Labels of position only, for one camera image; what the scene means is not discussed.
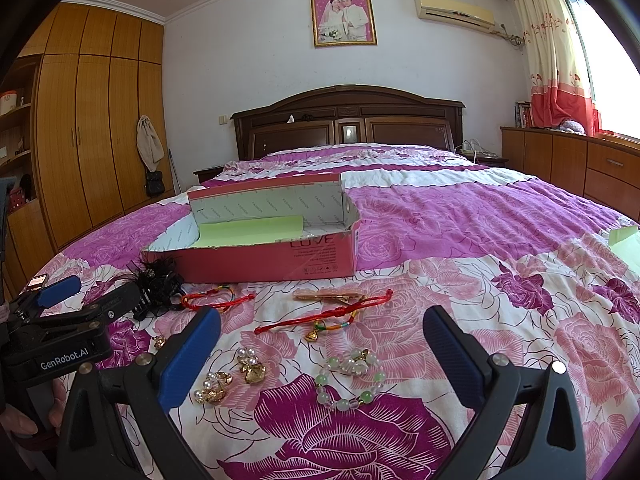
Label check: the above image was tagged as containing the pink cardboard shoe box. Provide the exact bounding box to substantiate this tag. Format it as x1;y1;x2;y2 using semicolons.
143;174;359;284

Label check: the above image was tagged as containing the floral pink bed quilt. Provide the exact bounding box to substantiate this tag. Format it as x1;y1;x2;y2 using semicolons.
29;143;640;480

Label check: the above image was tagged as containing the beige hanging cloth bag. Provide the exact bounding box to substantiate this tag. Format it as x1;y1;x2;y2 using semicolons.
136;115;165;172

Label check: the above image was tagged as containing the green paper sheet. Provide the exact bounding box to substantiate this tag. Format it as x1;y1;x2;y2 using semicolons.
192;216;304;248

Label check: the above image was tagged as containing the framed wedding photo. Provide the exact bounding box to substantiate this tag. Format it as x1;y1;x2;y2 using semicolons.
310;0;378;48

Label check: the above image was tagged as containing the cream red curtain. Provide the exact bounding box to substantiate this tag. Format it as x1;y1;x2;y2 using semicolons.
513;0;597;136

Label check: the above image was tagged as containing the green white bead bracelet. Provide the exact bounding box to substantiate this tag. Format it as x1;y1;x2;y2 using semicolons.
314;348;388;412

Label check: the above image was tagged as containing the wall air conditioner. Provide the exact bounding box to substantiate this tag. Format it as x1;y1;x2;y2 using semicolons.
414;0;495;32

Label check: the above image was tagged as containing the red cord gold charm bracelet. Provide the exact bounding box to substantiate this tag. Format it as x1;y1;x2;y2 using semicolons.
252;288;394;344

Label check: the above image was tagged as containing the green box lid corner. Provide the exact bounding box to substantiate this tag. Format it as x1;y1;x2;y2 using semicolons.
608;226;640;266

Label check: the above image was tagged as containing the small gold earring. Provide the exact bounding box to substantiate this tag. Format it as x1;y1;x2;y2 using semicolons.
153;336;166;350

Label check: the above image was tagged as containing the person's left hand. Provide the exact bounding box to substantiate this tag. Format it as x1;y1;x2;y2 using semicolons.
1;378;66;436

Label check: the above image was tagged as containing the gold pearl earring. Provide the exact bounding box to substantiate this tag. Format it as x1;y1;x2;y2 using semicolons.
193;372;233;404

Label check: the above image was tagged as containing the pink bow hair clip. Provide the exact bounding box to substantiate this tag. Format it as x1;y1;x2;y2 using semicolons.
293;290;364;306

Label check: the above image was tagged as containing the wooden side cabinet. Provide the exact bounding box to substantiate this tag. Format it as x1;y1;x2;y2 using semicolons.
501;127;640;220

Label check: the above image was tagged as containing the black hanging bag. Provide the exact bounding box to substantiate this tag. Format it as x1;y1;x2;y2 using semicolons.
144;170;165;197

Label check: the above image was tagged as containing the wooden wardrobe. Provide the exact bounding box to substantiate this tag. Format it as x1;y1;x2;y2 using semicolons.
1;3;174;297

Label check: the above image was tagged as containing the gold pearl brooch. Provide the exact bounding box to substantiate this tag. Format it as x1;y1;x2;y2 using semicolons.
236;347;266;385

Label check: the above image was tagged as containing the black feather hair accessory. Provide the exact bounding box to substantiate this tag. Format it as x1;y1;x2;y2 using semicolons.
127;257;184;321

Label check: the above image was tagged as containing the dark wooden headboard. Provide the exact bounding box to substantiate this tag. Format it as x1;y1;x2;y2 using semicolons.
232;84;464;160

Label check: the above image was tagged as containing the dark wooden nightstand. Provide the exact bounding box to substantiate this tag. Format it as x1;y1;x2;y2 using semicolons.
193;166;224;184

